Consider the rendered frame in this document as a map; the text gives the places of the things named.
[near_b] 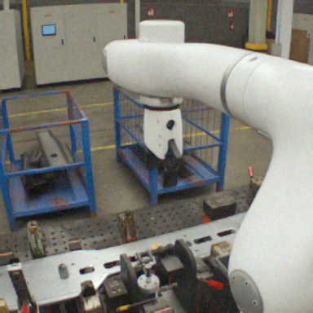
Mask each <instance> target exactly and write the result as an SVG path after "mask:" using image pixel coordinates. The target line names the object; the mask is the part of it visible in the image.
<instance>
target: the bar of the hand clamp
mask: <svg viewBox="0 0 313 313"><path fill-rule="evenodd" d="M9 264H10V265H11V266H10V265H7V272H8V274H9V276H10V277H11V282H12V284H13V286H14V289H15V292H16V295H17V297H18V300H19V303H20V305H21V307H22V305H23V301H22V300H25V299H29V300H30V303H31V306H32V307H34V304H33V297H32V294H31V293H30V291H29V286H28V283H27V280H26V277H25V274H24V270H23V268H22V266H21V263H20V260H19V258H17V257H14V256H13V257H11V258H10V259H9Z"/></svg>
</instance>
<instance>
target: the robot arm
mask: <svg viewBox="0 0 313 313"><path fill-rule="evenodd" d="M183 41H184V24H183V23H182V22H180V21H176V20H147V21H144V22H142V23H139V38H138V39H133V40H117V41H113V42H111V43H109V44H108V45H107V46H106V47H105V49H104V51H103V55H102V57H101V64H102V67H103V70H104V72H105V74H106V75H107V77H108V78H109V80H110V81H112V82H114V83H115V84H117V85H119V86H120V87H122V88H124V89H126V90H128V91H131V92H134V93H137V94H140V101H141V102H142V103H143V107H144V108H145V113H144V142H145V143H146V148H145V151H146V152H148V153H146V169H147V170H152V169H156V168H159V167H160V158H161V159H162V161H163V165H164V168H165V170H163V178H162V187H163V188H168V187H176V186H177V185H178V170H179V167H180V165H181V161H182V159H183V158H182V154H183V125H182V117H181V111H180V109H179V108H180V107H181V106H180V103H182V101H183V98H187V99H194V100H198V101H200V102H202V103H203V104H206V105H208V106H210V107H211V108H214V109H216V110H219V111H220V112H223V113H225V114H227V115H228V116H229V117H232V118H234V119H236V120H237V121H241V122H243V123H245V124H246V125H248V126H250V127H253V128H254V129H256V130H259V131H261V132H262V133H264V134H267V135H268V136H269V137H270V138H271V142H272V147H273V150H272V159H271V164H270V166H269V169H268V171H267V174H266V177H265V179H264V180H263V181H262V186H261V187H260V189H259V191H258V194H257V195H256V197H255V199H254V201H253V203H252V205H251V206H250V208H249V211H248V213H247V214H246V215H245V217H244V219H243V221H242V223H241V225H240V228H239V230H238V232H237V234H236V238H235V240H234V243H233V246H232V249H231V255H230V261H229V263H228V276H229V285H230V287H231V293H232V295H233V297H234V299H235V302H236V304H237V306H238V309H239V311H241V312H240V313H313V66H310V65H307V64H304V63H299V62H295V61H291V60H287V59H283V58H279V57H275V56H270V55H266V54H262V53H257V52H252V51H247V50H243V49H237V48H233V47H227V46H219V45H216V44H206V43H183ZM170 152H171V154H172V155H168V156H166V155H165V154H166V153H170ZM172 158H173V161H172V162H170V163H169V165H168V162H167V159H172Z"/></svg>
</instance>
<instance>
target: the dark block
mask: <svg viewBox="0 0 313 313"><path fill-rule="evenodd" d="M102 282H103V291H104V295H105V297H106V299H107V304H108V313H128V311H127V309H126V310H123V311H117V310H116V309H117V308H118V307H120V306H128V293H127V291H126V288H125V285H124V284H123V283H122V280H121V277H120V276H114V277H112V278H109V279H106V280H102Z"/></svg>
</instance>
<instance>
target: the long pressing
mask: <svg viewBox="0 0 313 313"><path fill-rule="evenodd" d="M247 213H248V212H244V213H242V214H237V215H233V216H230V217H227V218H222V219H219V220H215V221H213V222H209V223H203V224H200V225H196V226H194V227H188V228H184V229H181V230H178V231H172V232H169V233H165V234H163V235H160V236H154V237H151V238H147V239H145V240H139V241H135V242H132V243H129V244H126V245H117V246H113V247H112V248H108V249H102V250H78V251H72V252H68V253H63V254H61V253H60V254H58V255H55V256H51V257H50V256H49V257H45V258H38V259H34V260H33V261H31V260H29V261H27V262H21V266H22V268H23V270H24V274H25V277H26V280H27V281H28V286H29V291H30V293H31V294H35V296H36V300H37V304H38V307H39V308H40V307H43V306H51V305H53V304H58V303H61V302H62V303H63V302H66V301H72V300H74V299H78V298H80V296H79V293H80V292H81V286H80V283H81V282H82V281H83V280H92V281H93V284H94V286H95V289H97V291H100V289H101V286H103V282H102V280H106V279H109V278H110V276H117V275H120V274H121V266H119V267H110V268H108V269H106V268H104V264H106V263H109V262H115V261H119V262H120V263H121V259H120V257H119V256H120V254H122V253H126V255H127V257H128V258H131V257H134V256H135V253H136V252H140V253H141V252H144V251H146V250H147V249H150V250H153V249H152V245H155V244H158V243H161V245H162V247H164V246H166V245H167V244H169V243H171V244H172V245H173V246H174V242H175V241H176V240H177V239H183V240H184V241H185V243H186V242H189V243H190V244H191V245H192V246H189V248H190V249H191V250H192V252H193V254H194V256H195V258H196V257H200V258H201V260H202V261H205V260H207V259H208V258H209V254H210V246H211V245H212V244H215V243H218V242H220V241H224V240H227V241H228V242H229V243H231V244H232V245H233V243H234V240H235V238H236V234H237V232H238V230H239V226H240V225H241V223H242V221H243V219H244V217H245V215H246V214H247ZM229 229H232V230H233V231H234V232H235V233H233V234H231V235H228V236H222V237H220V236H218V235H217V234H218V233H219V232H221V231H226V230H229ZM207 236H209V237H211V239H212V240H208V241H206V242H203V243H200V244H195V243H194V242H193V241H194V240H198V239H200V238H204V237H207ZM197 250H198V251H197ZM96 258H97V259H96ZM61 263H63V264H65V265H66V266H67V268H68V273H69V277H68V278H67V279H65V278H64V279H62V278H60V274H59V269H58V266H59V265H60V264H61ZM72 263H73V265H72ZM87 267H93V268H94V269H95V271H94V272H91V273H89V274H83V275H81V274H80V273H79V271H80V270H81V269H84V268H87ZM0 274H1V275H0V298H5V301H6V303H7V306H8V308H9V310H10V313H17V312H18V306H17V304H16V298H17V295H16V292H15V289H14V286H13V284H12V282H11V277H10V276H9V274H8V272H7V265H6V266H3V267H2V266H0Z"/></svg>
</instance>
